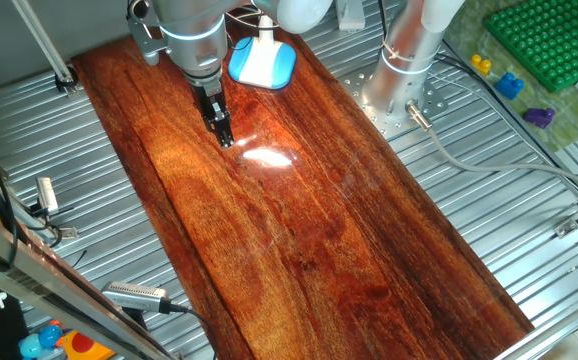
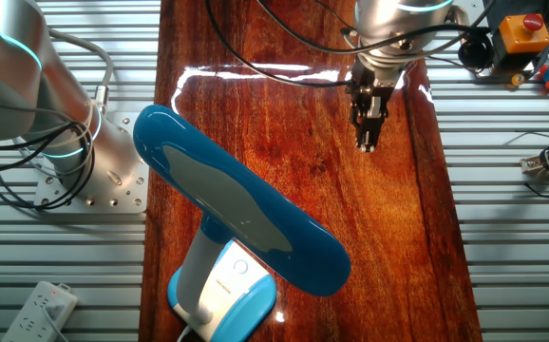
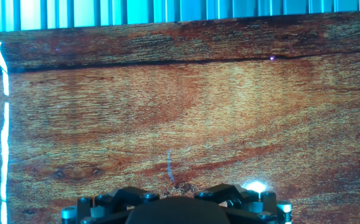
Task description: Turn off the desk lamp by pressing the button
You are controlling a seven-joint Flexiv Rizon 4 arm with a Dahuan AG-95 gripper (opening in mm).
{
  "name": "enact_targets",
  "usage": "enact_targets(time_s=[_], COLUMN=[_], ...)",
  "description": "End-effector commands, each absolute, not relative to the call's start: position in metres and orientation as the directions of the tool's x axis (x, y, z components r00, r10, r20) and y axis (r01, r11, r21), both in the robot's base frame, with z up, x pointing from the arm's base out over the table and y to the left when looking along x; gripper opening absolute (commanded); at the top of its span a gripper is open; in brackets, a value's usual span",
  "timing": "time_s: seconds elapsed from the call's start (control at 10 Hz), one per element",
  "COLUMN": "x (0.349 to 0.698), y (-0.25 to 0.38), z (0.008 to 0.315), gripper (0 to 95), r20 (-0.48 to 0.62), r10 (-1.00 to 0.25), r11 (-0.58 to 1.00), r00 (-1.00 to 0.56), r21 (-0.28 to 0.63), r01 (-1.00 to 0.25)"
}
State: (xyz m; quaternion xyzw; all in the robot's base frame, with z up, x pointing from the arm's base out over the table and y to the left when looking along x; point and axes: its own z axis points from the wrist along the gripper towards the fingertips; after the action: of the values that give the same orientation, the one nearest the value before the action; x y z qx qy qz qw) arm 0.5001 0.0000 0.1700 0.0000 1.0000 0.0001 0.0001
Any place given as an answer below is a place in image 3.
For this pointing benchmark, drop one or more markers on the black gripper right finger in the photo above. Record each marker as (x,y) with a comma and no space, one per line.
(245,202)

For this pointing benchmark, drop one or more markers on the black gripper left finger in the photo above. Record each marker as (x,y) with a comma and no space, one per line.
(111,202)

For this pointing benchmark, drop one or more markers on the wood grain table cover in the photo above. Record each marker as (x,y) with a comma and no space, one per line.
(180,109)

